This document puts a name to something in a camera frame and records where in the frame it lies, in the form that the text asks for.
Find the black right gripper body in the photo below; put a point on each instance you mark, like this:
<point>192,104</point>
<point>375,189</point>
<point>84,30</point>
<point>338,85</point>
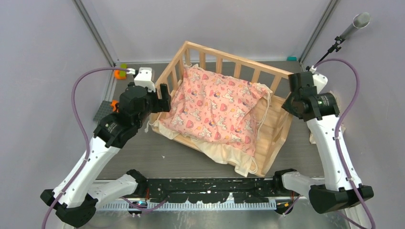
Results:
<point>287,105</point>

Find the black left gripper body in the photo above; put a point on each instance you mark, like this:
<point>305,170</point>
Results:
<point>152,102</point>

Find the wooden slatted pet bed frame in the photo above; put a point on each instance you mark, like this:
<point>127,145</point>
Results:
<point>276,125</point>

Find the pink unicorn print cushion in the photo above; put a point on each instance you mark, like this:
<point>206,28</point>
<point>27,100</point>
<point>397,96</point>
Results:
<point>217,112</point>

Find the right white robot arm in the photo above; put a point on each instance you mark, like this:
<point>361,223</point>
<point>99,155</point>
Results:
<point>342,188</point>

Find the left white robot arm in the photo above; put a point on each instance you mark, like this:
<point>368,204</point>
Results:
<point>74,201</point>

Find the orange arch toy block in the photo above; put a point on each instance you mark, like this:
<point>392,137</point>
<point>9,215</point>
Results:
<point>114,106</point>

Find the white strawberry print pillow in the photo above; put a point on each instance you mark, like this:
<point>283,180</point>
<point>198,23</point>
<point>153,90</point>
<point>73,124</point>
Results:
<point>343,128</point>

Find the small teal block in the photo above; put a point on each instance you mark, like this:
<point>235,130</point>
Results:
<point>292,58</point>

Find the orange and green toy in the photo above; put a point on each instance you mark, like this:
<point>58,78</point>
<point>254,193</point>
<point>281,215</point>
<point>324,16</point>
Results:
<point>121,75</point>

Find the grey building block plate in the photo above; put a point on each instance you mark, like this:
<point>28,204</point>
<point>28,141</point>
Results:
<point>104,109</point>

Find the microphone on black stand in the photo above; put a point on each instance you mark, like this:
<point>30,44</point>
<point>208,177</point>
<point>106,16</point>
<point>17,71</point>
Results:
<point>359,21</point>

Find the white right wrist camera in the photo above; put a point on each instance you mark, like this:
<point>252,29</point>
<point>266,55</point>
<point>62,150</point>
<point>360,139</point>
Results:
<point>320,81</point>

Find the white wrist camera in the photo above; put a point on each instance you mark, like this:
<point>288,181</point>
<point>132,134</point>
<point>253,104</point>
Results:
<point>145,77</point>
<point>320,81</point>

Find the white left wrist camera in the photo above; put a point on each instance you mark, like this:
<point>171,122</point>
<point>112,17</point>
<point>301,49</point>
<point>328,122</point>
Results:
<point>145,77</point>

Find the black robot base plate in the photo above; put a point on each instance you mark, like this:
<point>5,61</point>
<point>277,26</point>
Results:
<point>211,190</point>

